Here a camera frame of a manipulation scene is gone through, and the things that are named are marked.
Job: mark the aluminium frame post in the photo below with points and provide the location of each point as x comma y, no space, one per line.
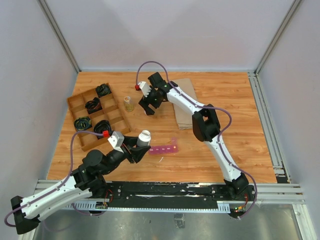
58,33
293,9

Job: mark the wooden compartment tray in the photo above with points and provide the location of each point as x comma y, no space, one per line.
96,110

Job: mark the clear bottle yellow capsules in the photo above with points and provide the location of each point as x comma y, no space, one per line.
128,104

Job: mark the white capped pill bottle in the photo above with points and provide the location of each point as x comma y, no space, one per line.
144,139

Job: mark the pink weekly pill organizer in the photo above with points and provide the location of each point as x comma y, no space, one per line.
165,149

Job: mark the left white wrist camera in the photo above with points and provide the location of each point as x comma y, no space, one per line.
115,138

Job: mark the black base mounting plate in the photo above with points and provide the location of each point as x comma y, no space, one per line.
216,192

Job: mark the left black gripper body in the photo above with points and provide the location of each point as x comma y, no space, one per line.
127,154

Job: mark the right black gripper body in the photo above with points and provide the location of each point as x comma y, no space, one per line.
153,97

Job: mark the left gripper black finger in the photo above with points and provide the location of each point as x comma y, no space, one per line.
137,153
130,141

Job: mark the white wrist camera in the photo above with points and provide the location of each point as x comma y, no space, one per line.
144,87
115,138

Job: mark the right aluminium frame post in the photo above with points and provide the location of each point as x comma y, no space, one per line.
293,9

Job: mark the grey slotted cable duct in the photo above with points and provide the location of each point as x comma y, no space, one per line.
153,204

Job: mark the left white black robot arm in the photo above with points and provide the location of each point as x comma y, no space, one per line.
83,182

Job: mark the left aluminium frame post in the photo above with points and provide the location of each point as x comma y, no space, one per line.
58,33

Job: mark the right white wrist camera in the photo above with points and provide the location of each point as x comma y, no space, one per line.
144,87

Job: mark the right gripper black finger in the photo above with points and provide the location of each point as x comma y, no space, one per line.
154,108
145,105

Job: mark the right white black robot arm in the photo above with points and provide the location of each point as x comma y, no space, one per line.
205,126

